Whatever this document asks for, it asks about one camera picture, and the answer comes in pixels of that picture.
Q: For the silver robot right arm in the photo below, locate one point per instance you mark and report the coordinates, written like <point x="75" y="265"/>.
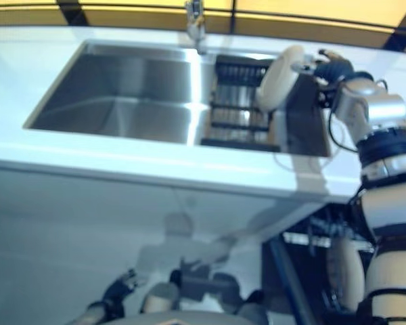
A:
<point x="385" y="111"/>

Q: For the black dish drying rack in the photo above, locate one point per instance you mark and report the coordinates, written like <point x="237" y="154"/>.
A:
<point x="237" y="118"/>

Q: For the grey robot leg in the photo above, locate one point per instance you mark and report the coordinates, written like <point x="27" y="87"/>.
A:
<point x="253" y="309"/>
<point x="160" y="299"/>

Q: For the grey robot right leg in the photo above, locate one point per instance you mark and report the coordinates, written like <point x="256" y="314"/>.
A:
<point x="253" y="309"/>

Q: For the grey robot left leg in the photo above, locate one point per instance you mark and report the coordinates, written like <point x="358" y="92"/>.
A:
<point x="160" y="299"/>

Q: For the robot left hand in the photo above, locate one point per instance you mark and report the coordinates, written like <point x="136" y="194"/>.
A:
<point x="118" y="291"/>

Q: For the stainless steel sink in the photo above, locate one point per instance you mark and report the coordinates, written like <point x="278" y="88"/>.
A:
<point x="122" y="94"/>

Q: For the chrome kitchen faucet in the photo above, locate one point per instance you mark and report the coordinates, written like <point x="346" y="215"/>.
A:
<point x="195" y="27"/>

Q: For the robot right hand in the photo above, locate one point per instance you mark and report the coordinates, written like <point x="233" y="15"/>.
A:
<point x="335" y="67"/>

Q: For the black window frame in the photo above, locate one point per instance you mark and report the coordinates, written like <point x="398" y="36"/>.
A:
<point x="71" y="10"/>

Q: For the cream ceramic plate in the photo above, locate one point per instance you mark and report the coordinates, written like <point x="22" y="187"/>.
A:
<point x="277" y="81"/>
<point x="345" y="271"/>

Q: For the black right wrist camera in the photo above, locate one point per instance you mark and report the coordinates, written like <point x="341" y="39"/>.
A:
<point x="328" y="94"/>

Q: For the narrow white cabinet door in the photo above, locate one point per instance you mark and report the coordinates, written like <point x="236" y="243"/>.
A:
<point x="240" y="206"/>

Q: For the grey robot torso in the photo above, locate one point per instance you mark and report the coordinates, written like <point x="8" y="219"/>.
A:
<point x="189" y="320"/>

